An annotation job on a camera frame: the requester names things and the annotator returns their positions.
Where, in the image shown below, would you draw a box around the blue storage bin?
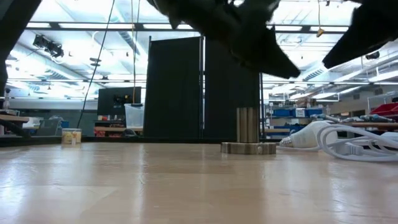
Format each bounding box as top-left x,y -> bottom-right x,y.
273,108 -> 292,118
305,108 -> 323,118

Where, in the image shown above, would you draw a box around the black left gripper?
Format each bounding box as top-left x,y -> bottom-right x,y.
149,0 -> 301,80

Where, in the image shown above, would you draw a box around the brushed metal lamp socket base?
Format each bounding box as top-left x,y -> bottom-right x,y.
220,107 -> 277,156

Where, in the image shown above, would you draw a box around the black monitor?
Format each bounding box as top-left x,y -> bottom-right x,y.
97,86 -> 142,116

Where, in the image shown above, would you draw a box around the small yellow jar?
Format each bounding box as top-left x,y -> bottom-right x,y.
61,128 -> 83,145

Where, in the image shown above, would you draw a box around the long wooden workbench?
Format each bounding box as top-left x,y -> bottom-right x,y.
322,122 -> 398,131

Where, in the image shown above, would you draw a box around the black ceiling-mounted device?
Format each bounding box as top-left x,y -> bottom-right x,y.
32,34 -> 65,59

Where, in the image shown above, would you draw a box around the grey power tool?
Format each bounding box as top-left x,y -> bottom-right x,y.
310,113 -> 341,125

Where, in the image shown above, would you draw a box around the clear plastic bin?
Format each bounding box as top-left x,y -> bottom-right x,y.
124,103 -> 146,129

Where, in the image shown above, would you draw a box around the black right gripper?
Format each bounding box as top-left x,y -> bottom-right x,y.
322,0 -> 398,70

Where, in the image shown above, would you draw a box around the black vertical pole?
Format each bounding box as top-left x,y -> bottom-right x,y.
260,73 -> 266,139

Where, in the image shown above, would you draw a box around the red storage bin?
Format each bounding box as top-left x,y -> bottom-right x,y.
369,102 -> 398,116

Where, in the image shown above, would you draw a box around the white power cord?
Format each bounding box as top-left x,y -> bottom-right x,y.
276,124 -> 398,162

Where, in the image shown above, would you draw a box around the white lightbulb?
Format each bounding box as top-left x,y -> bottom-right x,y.
279,120 -> 338,149

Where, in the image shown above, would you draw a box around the wooden workbench with black leg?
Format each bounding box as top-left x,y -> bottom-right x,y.
0,114 -> 32,138

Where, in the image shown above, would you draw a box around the hanging black cable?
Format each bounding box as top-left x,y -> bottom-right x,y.
76,0 -> 116,129

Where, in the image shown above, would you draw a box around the hanging yellow cord connector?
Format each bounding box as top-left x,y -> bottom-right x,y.
316,0 -> 326,38

